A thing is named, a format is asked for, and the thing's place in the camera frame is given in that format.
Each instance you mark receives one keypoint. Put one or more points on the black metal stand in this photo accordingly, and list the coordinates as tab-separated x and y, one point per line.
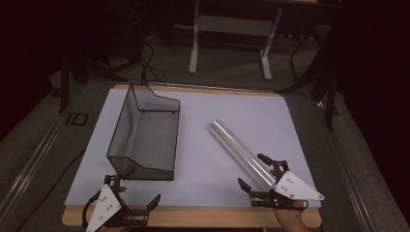
328	96
66	80

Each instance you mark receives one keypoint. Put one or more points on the black rectangular bracket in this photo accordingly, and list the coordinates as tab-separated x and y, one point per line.
76	119

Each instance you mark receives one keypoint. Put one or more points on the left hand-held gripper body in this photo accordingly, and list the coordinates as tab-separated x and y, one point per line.
103	206

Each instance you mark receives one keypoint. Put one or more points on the person's left hand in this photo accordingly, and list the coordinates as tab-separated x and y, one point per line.
111	229

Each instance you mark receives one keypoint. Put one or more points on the white table mat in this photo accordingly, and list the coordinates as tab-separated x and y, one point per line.
199	167

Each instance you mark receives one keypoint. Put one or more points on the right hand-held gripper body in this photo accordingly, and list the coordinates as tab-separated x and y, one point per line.
295	189

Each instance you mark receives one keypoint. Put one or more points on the clear plastic bin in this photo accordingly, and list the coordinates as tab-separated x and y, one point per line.
154	138

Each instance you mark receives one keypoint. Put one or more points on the clear plastic film roll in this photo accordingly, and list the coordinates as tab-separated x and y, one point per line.
237	149

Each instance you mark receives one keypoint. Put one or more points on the white metal table frame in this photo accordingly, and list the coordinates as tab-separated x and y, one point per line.
232	25

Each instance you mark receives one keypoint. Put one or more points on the metal floor rail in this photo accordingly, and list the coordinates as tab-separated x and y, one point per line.
30	164
349	180

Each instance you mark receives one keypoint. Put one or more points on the person's right hand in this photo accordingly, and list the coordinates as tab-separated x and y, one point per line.
290	219

